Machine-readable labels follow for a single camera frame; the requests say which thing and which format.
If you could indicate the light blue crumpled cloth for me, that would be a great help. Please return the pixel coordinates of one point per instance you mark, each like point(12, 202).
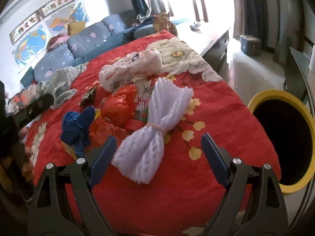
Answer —
point(59, 86)

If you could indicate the blue glove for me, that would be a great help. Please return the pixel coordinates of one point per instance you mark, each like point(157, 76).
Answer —
point(77, 127)

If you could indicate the world map poster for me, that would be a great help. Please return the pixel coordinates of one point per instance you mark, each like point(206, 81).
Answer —
point(31, 36)

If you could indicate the red plastic bag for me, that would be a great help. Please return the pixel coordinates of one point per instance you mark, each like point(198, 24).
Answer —
point(117, 118)

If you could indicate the framed calligraphy picture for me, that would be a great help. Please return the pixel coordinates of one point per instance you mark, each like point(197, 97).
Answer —
point(52, 6)

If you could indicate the white plastic shopping bag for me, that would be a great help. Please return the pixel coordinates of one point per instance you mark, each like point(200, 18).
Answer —
point(135, 65)

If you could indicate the dark right curtain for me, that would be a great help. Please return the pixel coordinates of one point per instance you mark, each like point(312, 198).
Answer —
point(251, 18)

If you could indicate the yellow pillow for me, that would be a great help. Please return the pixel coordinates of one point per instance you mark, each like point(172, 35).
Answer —
point(75, 28)

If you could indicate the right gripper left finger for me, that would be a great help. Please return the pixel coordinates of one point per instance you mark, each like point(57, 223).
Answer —
point(63, 202)

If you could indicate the wooden coffee table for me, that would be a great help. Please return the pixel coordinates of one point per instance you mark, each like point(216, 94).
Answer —
point(210, 41)

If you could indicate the white foam net bundle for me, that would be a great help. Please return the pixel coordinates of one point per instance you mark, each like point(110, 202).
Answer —
point(140, 154)

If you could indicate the yellow rim trash bin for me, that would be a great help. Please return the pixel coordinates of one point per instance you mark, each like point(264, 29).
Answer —
point(290, 127)

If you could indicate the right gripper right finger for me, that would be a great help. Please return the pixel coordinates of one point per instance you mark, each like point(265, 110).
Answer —
point(252, 204)

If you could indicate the green snack wrapper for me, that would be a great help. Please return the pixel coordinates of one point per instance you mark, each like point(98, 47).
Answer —
point(88, 97)

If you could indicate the blue sectional sofa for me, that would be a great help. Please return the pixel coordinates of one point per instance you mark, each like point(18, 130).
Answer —
point(111, 32)

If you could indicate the blue storage box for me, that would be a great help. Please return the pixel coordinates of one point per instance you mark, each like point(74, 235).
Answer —
point(250, 45)

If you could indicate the pink clothes pile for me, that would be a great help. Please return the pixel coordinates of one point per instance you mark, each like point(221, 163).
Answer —
point(56, 41)

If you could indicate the grey standing air conditioner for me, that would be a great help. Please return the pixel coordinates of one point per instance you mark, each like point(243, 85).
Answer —
point(291, 29)

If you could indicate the red floral blanket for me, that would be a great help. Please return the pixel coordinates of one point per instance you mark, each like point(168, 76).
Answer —
point(184, 194)

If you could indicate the small blue item on table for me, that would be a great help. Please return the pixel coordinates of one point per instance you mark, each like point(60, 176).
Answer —
point(195, 26)

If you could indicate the person left hand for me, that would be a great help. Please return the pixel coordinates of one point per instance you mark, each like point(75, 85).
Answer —
point(27, 167)

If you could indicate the glass tv console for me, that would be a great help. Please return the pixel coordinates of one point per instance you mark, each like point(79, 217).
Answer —
point(296, 72)

